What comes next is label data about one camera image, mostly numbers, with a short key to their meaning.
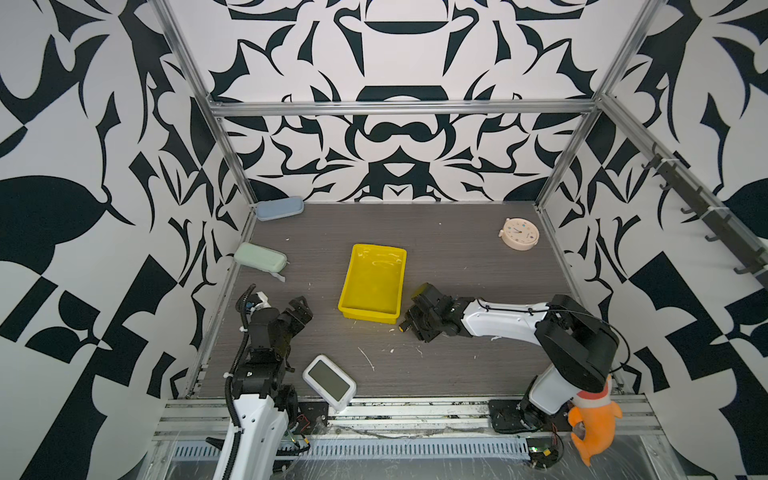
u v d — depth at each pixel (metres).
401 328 0.87
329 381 0.76
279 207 1.18
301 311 0.74
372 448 0.71
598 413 0.70
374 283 0.94
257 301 0.70
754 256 0.50
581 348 0.46
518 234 1.09
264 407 0.52
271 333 0.59
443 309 0.70
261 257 1.02
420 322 0.79
